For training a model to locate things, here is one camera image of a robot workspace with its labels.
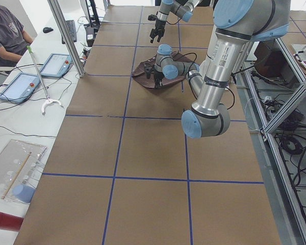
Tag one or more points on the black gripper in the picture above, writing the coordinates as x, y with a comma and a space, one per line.
158, 74
158, 25

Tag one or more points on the brown t-shirt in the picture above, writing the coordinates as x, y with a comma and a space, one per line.
139, 76

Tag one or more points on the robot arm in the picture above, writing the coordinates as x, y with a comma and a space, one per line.
183, 12
236, 23

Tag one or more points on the black keyboard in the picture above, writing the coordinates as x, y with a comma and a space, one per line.
72, 29

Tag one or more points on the far teach pendant tablet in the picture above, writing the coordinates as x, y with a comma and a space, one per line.
56, 66

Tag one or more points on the teach pendant tablet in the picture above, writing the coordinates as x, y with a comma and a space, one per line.
56, 66
20, 89

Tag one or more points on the black computer mouse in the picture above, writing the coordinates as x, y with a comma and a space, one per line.
47, 29

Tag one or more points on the near teach pendant tablet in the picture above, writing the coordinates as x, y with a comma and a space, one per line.
20, 89

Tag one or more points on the seated person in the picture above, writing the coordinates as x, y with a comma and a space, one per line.
13, 38

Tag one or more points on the clear plastic bag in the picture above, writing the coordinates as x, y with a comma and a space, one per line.
20, 163

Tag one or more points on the blue plastic cup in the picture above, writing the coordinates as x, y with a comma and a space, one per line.
23, 192

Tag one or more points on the red cylinder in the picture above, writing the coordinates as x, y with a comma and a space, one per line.
10, 222

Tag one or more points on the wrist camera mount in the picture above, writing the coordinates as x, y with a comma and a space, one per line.
152, 17
149, 70

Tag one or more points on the aluminium profile post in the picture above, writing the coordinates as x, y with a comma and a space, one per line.
61, 23

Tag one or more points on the aluminium frame rack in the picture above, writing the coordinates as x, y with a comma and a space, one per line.
273, 92

